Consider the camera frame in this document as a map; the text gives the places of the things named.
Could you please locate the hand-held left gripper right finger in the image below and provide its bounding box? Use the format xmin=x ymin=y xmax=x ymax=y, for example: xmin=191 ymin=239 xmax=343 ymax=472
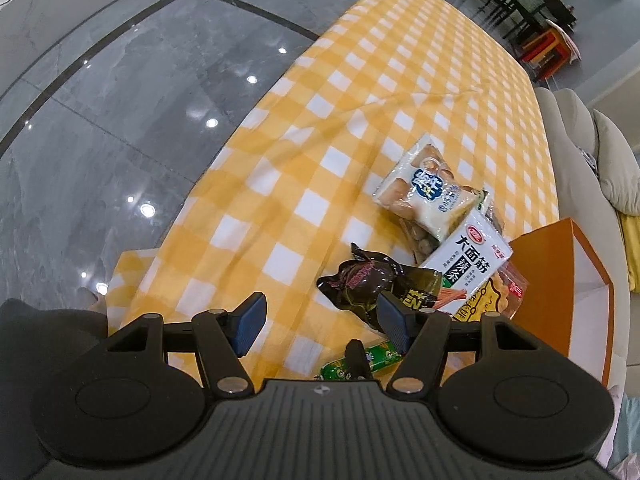
xmin=375 ymin=292 xmax=538 ymax=395

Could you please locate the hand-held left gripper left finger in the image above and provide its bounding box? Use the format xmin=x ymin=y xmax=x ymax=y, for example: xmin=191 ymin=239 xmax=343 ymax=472
xmin=102 ymin=291 xmax=268 ymax=395

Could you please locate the dark brown snack packet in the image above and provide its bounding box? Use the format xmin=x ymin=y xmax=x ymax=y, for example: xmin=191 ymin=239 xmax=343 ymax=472
xmin=316 ymin=242 xmax=443 ymax=336

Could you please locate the yellow label clear snack packet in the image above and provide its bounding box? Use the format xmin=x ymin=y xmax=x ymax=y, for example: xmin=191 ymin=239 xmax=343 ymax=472
xmin=462 ymin=260 xmax=528 ymax=326

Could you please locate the cream bread snack packet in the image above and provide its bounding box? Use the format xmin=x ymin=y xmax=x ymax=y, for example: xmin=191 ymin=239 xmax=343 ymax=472
xmin=372 ymin=132 xmax=488 ymax=243

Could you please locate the orange cardboard box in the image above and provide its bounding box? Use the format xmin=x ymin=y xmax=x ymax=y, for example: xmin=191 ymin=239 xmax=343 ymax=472
xmin=507 ymin=217 xmax=615 ymax=391

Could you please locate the green snack packet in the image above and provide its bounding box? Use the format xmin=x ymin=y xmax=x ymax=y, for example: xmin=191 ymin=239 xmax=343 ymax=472
xmin=320 ymin=337 xmax=403 ymax=381

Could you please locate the white packet with black print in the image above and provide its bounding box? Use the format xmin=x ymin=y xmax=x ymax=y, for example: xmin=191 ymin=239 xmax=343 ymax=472
xmin=417 ymin=207 xmax=515 ymax=318

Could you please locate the yellow checkered tablecloth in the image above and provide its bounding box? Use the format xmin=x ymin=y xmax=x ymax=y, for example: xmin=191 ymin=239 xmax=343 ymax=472
xmin=90 ymin=0 xmax=561 ymax=381

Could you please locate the beige sofa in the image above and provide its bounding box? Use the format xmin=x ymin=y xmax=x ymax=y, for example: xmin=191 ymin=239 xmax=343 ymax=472
xmin=532 ymin=87 xmax=640 ymax=411

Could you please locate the yellow cloth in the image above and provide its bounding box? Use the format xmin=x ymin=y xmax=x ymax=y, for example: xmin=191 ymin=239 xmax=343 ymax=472
xmin=617 ymin=210 xmax=640 ymax=293

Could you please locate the pale grey cloth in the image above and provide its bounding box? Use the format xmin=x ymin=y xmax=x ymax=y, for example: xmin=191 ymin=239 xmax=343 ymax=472
xmin=575 ymin=142 xmax=601 ymax=173

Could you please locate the light blue cloth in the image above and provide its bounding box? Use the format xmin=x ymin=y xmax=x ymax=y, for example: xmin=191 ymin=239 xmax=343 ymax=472
xmin=612 ymin=395 xmax=640 ymax=466

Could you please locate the beige sofa cushion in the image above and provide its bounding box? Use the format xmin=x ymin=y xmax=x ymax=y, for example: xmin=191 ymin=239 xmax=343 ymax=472
xmin=592 ymin=107 xmax=640 ymax=216

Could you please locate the orange stool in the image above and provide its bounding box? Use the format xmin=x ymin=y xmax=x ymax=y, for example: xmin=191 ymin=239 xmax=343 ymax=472
xmin=520 ymin=25 xmax=582 ymax=69

